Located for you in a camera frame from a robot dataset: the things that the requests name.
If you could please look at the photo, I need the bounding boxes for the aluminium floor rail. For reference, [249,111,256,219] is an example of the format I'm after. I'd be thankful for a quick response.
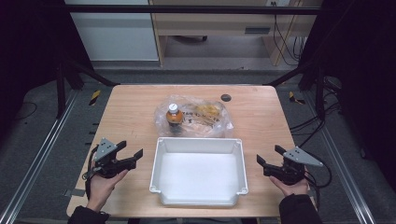
[0,89,79,224]
[302,90,378,224]

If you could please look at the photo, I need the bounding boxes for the white plastic bin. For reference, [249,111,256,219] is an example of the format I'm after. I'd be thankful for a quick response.
[148,136,249,208]

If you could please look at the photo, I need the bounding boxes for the black metal stand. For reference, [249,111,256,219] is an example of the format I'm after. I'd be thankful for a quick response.
[266,61,327,121]
[55,61,120,119]

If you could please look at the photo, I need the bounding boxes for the clear plastic bag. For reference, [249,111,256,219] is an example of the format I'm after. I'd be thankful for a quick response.
[153,94,234,139]

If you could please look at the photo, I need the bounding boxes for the grey tape strip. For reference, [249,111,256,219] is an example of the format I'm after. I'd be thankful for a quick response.
[63,188,86,198]

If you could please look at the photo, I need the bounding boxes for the yellow and black tape piece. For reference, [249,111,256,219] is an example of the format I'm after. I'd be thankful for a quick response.
[88,90,103,106]
[288,91,306,105]

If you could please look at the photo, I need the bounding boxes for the wooden desk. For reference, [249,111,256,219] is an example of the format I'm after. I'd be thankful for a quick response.
[148,0,324,67]

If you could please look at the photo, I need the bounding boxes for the black curtain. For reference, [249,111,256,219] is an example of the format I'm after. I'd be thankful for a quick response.
[0,0,94,139]
[298,0,396,191]

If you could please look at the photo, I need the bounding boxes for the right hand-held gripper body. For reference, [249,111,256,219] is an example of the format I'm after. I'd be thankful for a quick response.
[262,146,324,187]

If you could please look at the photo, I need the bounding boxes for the white cabinet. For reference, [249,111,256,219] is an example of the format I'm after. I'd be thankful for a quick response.
[64,0,160,63]

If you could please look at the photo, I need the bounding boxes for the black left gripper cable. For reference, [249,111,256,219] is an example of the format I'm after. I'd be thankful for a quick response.
[81,145,101,201]

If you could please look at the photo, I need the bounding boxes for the black desk cables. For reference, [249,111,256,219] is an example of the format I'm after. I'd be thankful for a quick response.
[272,2,308,67]

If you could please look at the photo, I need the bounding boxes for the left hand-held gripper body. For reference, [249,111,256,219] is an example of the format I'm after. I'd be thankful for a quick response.
[90,137,138,179]

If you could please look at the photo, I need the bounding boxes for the black horizontal frame bar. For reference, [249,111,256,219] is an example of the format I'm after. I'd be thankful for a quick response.
[63,4,325,16]

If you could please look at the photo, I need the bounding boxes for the orange bottle with white cap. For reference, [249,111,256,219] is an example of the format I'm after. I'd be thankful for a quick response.
[165,103,185,134]

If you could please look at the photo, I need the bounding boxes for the person's right hand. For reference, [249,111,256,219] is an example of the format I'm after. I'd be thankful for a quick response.
[268,174,311,198]

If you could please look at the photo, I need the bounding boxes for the person's left hand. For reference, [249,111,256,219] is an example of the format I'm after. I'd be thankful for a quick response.
[86,169,130,213]

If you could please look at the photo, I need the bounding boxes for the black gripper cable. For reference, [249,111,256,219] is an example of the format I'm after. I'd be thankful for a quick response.
[302,150,333,200]
[81,145,101,201]

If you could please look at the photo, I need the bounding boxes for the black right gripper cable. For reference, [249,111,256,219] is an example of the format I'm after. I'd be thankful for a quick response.
[302,150,333,200]

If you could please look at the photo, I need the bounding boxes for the black floor cables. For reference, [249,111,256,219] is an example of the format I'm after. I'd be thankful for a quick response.
[289,101,341,148]

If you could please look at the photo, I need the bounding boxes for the yellow snack packet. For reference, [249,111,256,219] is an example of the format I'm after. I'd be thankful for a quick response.
[194,104,222,121]

